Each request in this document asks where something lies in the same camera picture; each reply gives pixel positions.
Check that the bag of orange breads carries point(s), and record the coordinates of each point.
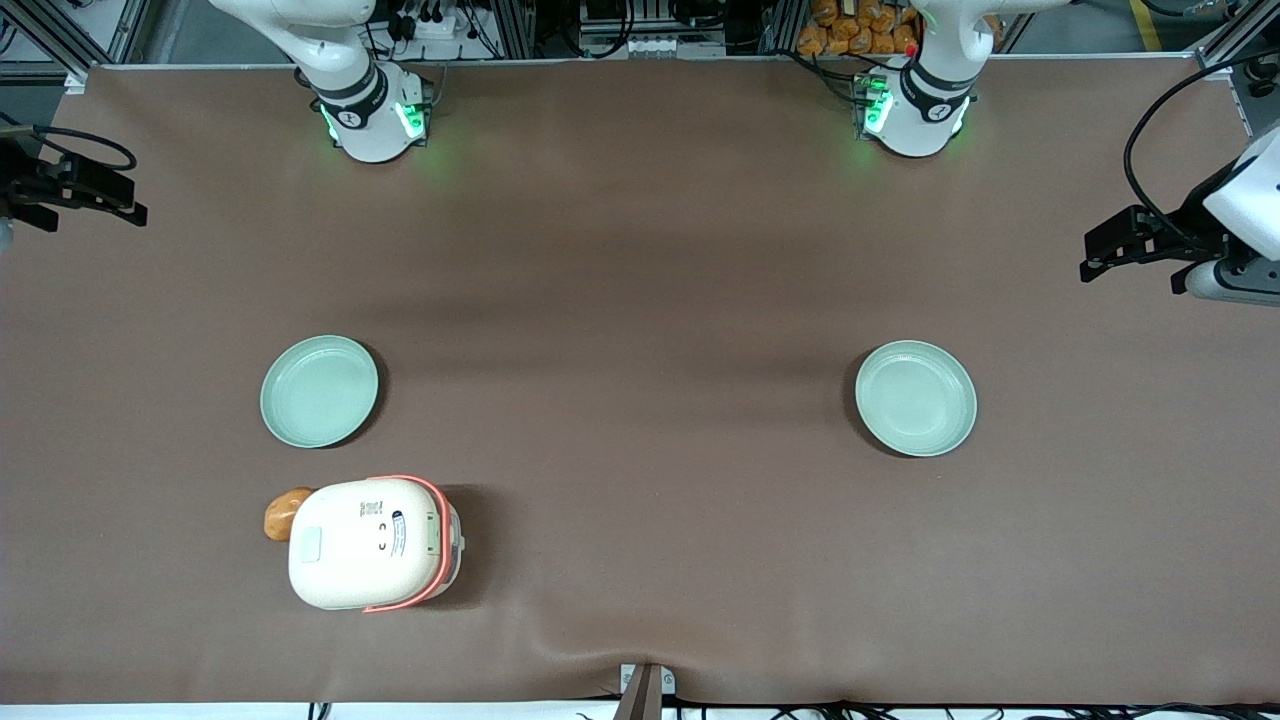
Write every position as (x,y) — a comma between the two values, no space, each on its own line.
(850,30)

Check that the brown table mat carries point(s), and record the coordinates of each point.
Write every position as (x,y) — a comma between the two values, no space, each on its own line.
(640,280)

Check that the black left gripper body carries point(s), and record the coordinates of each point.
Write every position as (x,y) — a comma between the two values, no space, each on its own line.
(1189,226)

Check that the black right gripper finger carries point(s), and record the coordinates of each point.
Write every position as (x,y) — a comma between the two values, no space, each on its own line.
(122,212)
(105,188)

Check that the aluminium frame profile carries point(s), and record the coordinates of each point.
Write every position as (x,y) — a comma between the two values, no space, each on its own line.
(70,35)
(1235,40)

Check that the orange bread roll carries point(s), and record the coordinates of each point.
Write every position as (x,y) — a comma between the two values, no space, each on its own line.
(282,515)

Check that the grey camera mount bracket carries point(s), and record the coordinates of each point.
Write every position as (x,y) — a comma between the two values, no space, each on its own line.
(645,690)

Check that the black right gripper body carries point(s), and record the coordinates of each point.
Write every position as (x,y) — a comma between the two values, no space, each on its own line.
(22,188)

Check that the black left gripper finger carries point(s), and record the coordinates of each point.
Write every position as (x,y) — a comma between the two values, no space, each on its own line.
(1115,232)
(1100,266)

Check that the white rice cooker red rim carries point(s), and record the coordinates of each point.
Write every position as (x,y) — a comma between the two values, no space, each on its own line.
(360,545)

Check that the white power strip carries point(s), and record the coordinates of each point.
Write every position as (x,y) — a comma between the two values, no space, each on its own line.
(435,22)

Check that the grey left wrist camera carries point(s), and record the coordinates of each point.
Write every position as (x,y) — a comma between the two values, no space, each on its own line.
(1230,280)

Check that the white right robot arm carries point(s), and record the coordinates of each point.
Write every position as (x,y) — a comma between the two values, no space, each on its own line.
(365,130)

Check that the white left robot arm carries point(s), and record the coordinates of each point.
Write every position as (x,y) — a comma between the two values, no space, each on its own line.
(915,125)

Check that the pale green plate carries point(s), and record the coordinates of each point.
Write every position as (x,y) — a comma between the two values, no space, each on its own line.
(915,398)
(318,392)

